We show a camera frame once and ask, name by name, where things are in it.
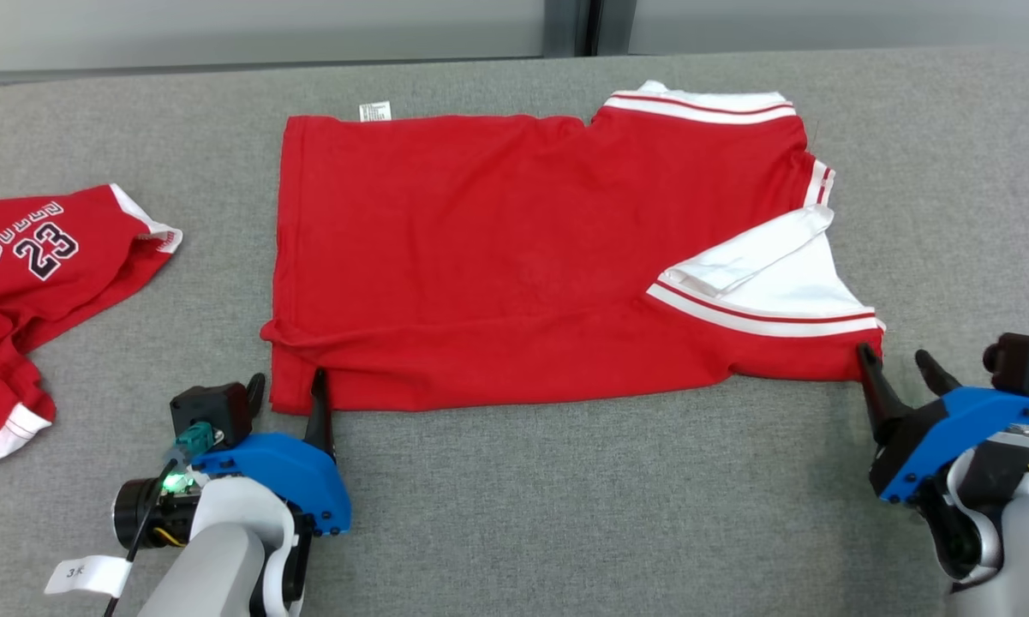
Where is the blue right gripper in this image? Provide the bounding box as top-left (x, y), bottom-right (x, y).
top-left (854, 342), bottom-right (1029, 505)

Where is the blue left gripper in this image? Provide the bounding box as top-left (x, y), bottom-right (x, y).
top-left (189, 368), bottom-right (353, 537)

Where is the red white-trimmed shirt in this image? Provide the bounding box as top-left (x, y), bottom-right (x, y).
top-left (259, 79), bottom-right (887, 417)

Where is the red Bulls 23 jersey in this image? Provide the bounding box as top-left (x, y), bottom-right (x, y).
top-left (0, 182), bottom-right (184, 486)

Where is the grey cylinder bumper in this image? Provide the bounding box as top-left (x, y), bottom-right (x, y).
top-left (600, 0), bottom-right (637, 57)
top-left (543, 0), bottom-right (591, 58)

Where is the teal left camera connector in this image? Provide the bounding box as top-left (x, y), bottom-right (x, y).
top-left (173, 419), bottom-right (224, 460)

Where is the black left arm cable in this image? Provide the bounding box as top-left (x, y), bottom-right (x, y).
top-left (101, 461), bottom-right (178, 617)

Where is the white paper cable label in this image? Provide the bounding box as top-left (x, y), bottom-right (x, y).
top-left (44, 554), bottom-right (132, 599)

